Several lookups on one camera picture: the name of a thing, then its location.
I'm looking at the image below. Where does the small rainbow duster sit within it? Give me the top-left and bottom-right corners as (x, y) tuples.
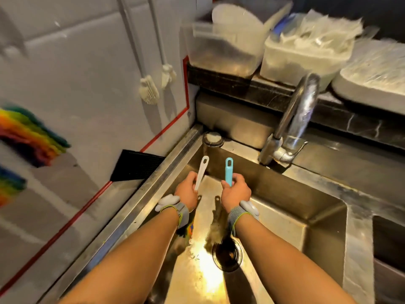
(0, 166), (27, 208)

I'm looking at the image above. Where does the white handled rainbow brush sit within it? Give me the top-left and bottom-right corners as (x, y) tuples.
(185, 156), (209, 239)

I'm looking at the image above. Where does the black rubber mat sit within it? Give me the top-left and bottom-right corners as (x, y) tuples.
(110, 149), (166, 182)

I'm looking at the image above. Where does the chrome sink faucet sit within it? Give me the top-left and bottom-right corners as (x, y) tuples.
(258, 73), (321, 166)

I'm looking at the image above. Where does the round sink drain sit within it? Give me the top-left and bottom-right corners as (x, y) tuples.
(211, 237), (244, 273)

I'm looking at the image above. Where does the stainless steel sink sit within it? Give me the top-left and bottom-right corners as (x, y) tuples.
(38, 123), (405, 304)

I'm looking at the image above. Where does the grey and white wristband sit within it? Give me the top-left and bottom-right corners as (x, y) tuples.
(155, 194), (190, 230)
(227, 200), (260, 237)

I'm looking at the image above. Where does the person's left forearm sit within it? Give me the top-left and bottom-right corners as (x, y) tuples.
(58, 208), (181, 304)

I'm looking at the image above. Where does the white round lid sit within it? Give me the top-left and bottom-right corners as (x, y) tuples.
(211, 3), (265, 57)

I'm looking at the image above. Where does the pile of clear plastic bags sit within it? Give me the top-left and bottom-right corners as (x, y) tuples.
(278, 9), (364, 60)

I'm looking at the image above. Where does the blue handled brown brush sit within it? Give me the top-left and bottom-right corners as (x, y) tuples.
(204, 157), (235, 254)

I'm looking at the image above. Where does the person's left hand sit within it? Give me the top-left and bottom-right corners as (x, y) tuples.
(174, 171), (199, 212)

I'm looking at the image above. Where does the white plastic tub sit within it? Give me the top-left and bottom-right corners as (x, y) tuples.
(260, 35), (355, 90)

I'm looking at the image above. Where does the black marble ledge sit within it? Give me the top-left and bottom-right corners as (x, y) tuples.
(187, 63), (405, 151)

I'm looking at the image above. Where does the person's right forearm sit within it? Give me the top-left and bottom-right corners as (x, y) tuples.
(234, 213), (356, 304)

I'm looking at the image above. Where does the white hanging brush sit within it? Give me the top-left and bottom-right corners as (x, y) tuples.
(115, 0), (160, 105)
(147, 0), (177, 90)

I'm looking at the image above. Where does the round metal sink plug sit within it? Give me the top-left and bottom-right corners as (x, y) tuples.
(202, 132), (224, 148)

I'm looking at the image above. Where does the blue plastic item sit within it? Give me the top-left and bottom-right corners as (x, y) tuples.
(271, 12), (296, 40)

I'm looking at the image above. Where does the person's right hand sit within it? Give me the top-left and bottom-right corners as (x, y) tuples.
(220, 173), (252, 214)

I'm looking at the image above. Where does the clear plastic container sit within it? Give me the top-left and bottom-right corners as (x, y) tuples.
(182, 0), (293, 78)

